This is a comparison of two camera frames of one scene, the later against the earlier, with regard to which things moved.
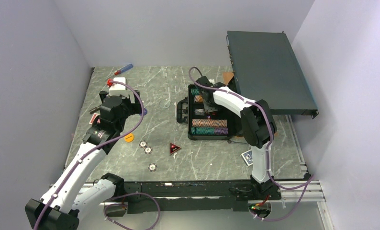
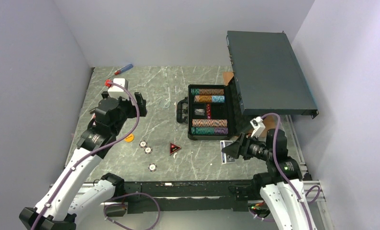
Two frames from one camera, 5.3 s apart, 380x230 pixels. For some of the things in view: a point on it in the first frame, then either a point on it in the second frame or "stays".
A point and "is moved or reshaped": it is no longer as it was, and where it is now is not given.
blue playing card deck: [247, 157] is moved or reshaped
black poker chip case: [202, 125] stays
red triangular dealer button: [173, 148] stays
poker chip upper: [142, 143] stays
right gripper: [216, 108] to [240, 146]
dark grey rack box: [265, 67] stays
